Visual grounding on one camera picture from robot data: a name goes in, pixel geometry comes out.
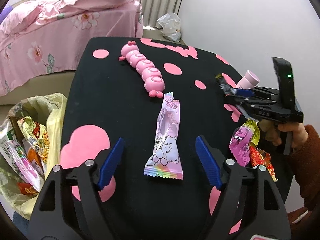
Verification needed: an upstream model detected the pink yellow candy wrapper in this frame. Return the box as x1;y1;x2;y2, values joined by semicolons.
229;119;260;167

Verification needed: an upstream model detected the pink cartoon candy wrapper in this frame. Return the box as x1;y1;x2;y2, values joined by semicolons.
144;92;183;180

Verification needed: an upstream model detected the gold yellow snack wrapper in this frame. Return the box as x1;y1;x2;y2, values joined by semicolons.
17;116;50;172

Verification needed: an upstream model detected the pink spoon-shaped snack pack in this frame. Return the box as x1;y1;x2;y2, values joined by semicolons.
9;141;44;192

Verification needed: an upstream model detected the green white snack wrapper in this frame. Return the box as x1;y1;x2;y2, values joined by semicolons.
0;119;17;167

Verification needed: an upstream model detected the yellow trash bag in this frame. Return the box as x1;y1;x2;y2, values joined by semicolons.
1;93;67;219

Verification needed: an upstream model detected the person's right hand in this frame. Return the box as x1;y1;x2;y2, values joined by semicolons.
259;120;309;148

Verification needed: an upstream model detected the pink cylindrical container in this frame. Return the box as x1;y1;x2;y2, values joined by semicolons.
236;70;260;89

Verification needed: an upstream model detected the black small wrapper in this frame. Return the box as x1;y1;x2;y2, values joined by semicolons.
215;73;237;95

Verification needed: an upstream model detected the red gold snack packet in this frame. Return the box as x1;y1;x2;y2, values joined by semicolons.
249;144;278;182

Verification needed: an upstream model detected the black pink-patterned tablecloth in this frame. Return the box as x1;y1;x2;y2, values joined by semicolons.
47;36;293;240

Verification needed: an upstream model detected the brown fuzzy right sleeve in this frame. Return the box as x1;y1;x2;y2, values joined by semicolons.
288;125;319;235

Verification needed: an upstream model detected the pink caterpillar toy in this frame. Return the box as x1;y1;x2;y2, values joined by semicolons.
119;41;165;98

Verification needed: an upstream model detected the white plastic bag on floor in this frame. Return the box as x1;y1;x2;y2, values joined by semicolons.
157;12;181;42

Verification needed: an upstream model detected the bed with pink floral quilt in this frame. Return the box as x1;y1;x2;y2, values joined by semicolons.
1;0;143;96

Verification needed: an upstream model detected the purple pillow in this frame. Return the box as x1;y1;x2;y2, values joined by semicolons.
0;6;13;24

